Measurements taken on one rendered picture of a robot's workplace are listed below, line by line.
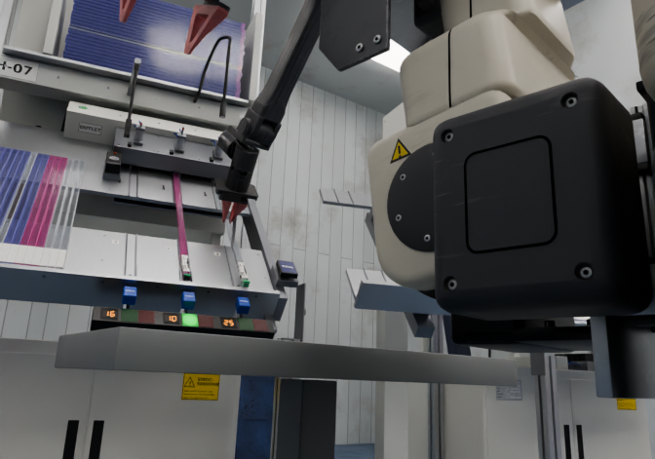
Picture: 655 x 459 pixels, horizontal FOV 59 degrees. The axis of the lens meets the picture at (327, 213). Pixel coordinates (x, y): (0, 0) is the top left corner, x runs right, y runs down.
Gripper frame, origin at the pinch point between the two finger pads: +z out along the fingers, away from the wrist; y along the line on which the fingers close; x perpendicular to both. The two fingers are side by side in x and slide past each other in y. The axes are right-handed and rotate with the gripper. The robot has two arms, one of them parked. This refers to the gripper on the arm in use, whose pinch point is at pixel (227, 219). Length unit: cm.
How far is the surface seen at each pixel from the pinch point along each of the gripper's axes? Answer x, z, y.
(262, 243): 8.5, 0.5, -7.8
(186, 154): -26.3, -4.4, 9.3
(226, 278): 23.2, 2.0, 2.6
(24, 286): 30, 4, 40
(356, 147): -398, 101, -215
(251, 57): -59, -28, -8
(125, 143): -26.0, -4.1, 25.6
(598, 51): -196, -66, -262
